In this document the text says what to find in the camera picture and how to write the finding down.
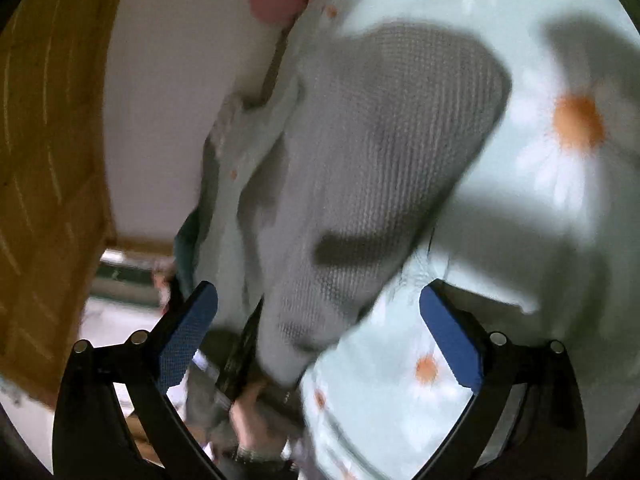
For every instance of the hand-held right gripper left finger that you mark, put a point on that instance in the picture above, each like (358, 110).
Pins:
(187, 340)

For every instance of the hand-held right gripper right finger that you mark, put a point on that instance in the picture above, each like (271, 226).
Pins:
(450, 345)

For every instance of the grey knitted sweater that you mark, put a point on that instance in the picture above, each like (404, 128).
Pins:
(380, 150)

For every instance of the olive green clothes pile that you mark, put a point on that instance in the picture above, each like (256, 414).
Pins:
(205, 400)

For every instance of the person's left hand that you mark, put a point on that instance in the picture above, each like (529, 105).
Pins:
(252, 417)

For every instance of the teal pillow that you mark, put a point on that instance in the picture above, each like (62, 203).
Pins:
(186, 250)

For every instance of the daisy print duvet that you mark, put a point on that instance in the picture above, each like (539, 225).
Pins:
(550, 210)

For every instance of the wooden bunk bed frame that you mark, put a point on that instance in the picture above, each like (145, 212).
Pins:
(50, 160)

